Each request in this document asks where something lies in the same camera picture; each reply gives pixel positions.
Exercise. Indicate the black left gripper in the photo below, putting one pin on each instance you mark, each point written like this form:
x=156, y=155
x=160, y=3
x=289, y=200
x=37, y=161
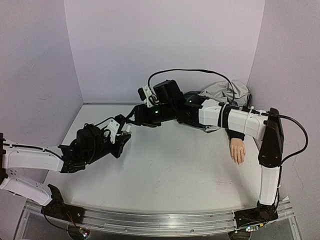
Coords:
x=121, y=142

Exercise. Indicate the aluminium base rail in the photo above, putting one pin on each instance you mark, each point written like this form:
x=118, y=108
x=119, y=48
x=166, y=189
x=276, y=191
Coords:
x=169, y=224

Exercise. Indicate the grey crumpled cloth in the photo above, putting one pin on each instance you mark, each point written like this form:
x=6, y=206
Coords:
x=235, y=93

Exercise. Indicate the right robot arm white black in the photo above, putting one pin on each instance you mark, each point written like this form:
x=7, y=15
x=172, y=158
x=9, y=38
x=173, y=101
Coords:
x=167, y=102

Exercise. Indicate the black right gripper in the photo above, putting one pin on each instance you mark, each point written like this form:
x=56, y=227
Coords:
x=136, y=114

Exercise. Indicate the small nail polish bottle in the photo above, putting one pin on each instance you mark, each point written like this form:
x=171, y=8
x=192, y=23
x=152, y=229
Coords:
x=126, y=133

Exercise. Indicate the mannequin hand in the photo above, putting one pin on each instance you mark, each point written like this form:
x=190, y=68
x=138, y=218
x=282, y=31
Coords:
x=237, y=150

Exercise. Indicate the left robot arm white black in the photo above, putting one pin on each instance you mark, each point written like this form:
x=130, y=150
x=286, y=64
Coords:
x=91, y=144

